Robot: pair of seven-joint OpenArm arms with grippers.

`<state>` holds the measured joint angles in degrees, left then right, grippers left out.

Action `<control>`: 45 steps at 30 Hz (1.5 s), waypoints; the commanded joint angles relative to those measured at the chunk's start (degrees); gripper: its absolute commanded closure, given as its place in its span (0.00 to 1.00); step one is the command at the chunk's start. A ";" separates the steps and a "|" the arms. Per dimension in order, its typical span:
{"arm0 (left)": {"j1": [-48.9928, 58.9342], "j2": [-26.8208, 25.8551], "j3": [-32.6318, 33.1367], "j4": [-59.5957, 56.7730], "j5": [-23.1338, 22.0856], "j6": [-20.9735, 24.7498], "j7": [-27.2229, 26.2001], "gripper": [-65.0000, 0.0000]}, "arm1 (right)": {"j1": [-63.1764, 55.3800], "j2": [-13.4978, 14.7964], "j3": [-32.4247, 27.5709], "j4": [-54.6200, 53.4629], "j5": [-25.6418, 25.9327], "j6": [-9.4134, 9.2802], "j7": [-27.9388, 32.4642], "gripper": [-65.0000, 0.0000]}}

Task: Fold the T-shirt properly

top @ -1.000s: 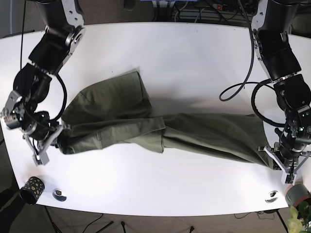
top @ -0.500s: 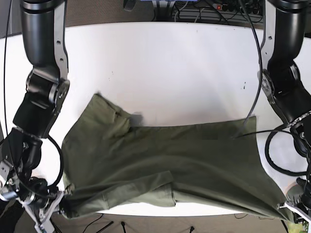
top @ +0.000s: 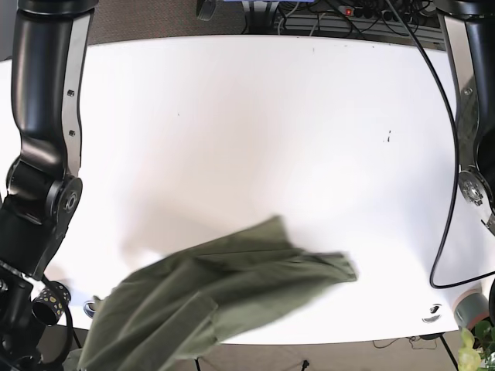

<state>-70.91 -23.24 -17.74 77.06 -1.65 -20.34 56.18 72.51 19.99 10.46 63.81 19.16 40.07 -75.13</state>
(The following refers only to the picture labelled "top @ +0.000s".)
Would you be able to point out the right metal table grommet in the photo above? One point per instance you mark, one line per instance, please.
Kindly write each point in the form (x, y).
(432, 314)

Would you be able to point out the olive green T-shirt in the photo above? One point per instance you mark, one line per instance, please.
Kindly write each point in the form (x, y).
(183, 305)

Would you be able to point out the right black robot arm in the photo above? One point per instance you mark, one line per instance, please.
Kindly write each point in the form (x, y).
(43, 185)

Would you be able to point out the black floral cup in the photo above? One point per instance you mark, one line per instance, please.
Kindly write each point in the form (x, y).
(48, 306)

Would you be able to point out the grey plant pot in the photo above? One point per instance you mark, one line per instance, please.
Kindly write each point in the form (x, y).
(470, 308)

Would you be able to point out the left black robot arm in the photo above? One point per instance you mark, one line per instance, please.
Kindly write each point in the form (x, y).
(468, 29)

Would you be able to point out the metal table grommet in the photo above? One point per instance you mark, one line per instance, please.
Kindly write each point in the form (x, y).
(90, 308)
(432, 314)

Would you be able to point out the left metal table grommet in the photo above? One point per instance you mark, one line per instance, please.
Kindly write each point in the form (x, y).
(90, 308)

